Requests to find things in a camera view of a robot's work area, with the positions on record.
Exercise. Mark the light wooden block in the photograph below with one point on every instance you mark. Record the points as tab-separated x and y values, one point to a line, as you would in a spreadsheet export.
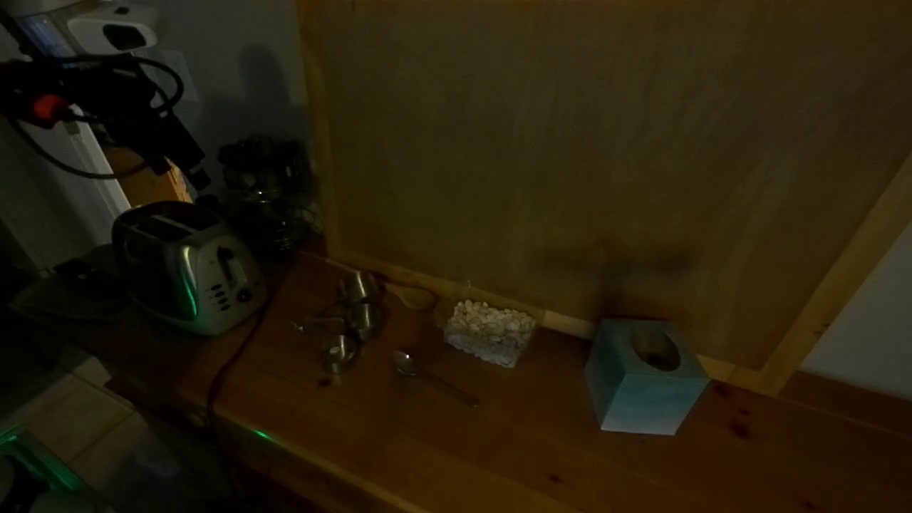
153	183

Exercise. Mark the clear lunchbox with pale seeds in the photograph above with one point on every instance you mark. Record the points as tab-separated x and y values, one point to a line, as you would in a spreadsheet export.
488	331

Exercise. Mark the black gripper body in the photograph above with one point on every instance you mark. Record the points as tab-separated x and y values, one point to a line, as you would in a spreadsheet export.
145	115

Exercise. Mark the silver two-slot toaster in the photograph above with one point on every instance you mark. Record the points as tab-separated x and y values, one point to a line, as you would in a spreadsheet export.
187	273

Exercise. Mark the light blue square container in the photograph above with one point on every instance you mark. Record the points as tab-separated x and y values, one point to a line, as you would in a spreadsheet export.
631	394

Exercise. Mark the large wooden panel board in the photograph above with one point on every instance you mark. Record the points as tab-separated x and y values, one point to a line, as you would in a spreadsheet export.
588	143

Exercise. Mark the dark flat board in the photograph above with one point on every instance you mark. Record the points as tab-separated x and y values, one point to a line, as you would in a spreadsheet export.
66	289

